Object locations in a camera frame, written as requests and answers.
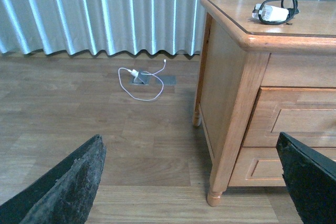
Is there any closed metal floor plate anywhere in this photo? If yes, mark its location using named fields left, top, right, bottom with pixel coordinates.
left=155, top=76, right=177, bottom=86

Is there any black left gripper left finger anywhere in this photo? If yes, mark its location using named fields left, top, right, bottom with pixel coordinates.
left=1, top=135, right=107, bottom=223

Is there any white charging cable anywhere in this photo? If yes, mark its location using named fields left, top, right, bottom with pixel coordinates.
left=118, top=59, right=167, bottom=102

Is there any white charger with black cable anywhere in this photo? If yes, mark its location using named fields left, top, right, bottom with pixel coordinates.
left=251, top=0, right=299, bottom=25

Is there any pale green pleated curtain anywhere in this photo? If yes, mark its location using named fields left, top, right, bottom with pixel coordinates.
left=0, top=0, right=336, bottom=57

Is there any open metal floor socket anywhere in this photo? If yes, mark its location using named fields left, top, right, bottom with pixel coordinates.
left=129, top=71, right=150, bottom=85

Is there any wooden nightstand cabinet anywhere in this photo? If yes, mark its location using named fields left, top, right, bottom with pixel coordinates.
left=193, top=0, right=335, bottom=206

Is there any white floor charger plug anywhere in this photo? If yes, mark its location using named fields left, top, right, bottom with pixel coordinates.
left=128, top=69, right=139, bottom=78

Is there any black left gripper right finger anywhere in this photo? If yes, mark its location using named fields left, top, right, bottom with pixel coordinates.
left=276, top=132, right=335, bottom=223

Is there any wooden drawer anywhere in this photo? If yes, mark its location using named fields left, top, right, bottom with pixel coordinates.
left=228, top=147, right=285, bottom=187
left=243, top=87, right=335, bottom=147

